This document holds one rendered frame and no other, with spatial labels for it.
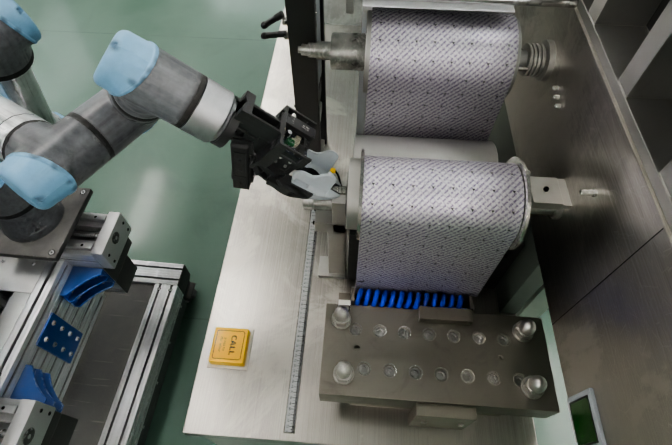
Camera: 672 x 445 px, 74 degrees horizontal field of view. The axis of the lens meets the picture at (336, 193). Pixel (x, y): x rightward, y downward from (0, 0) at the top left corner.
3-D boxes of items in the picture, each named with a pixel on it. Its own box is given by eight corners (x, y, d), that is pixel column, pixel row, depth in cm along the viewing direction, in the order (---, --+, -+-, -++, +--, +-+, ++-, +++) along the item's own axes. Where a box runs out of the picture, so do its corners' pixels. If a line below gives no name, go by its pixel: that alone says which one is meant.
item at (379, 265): (355, 286, 88) (359, 239, 73) (476, 294, 87) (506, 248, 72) (355, 288, 87) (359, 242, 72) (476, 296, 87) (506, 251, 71)
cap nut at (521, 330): (510, 321, 83) (518, 312, 79) (530, 323, 83) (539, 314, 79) (513, 341, 81) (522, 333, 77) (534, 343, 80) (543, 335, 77)
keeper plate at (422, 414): (407, 414, 85) (416, 402, 76) (461, 418, 84) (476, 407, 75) (407, 428, 83) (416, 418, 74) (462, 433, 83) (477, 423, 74)
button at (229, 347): (218, 330, 95) (215, 326, 93) (250, 332, 95) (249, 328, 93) (210, 364, 91) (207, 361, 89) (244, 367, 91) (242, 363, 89)
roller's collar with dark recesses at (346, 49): (332, 54, 85) (332, 24, 80) (364, 56, 84) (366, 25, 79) (330, 76, 81) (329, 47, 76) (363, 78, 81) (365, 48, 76)
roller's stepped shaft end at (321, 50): (299, 51, 83) (298, 36, 80) (332, 52, 83) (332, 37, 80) (297, 62, 81) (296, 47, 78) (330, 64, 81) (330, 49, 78)
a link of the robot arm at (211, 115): (173, 139, 58) (189, 95, 62) (205, 155, 60) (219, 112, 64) (198, 107, 53) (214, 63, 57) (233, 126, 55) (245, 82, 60)
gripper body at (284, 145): (315, 165, 60) (236, 120, 54) (279, 192, 65) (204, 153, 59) (320, 124, 64) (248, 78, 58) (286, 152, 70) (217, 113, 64)
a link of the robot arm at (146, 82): (113, 41, 57) (127, 12, 50) (192, 88, 62) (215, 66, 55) (84, 93, 54) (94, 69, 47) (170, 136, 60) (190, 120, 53)
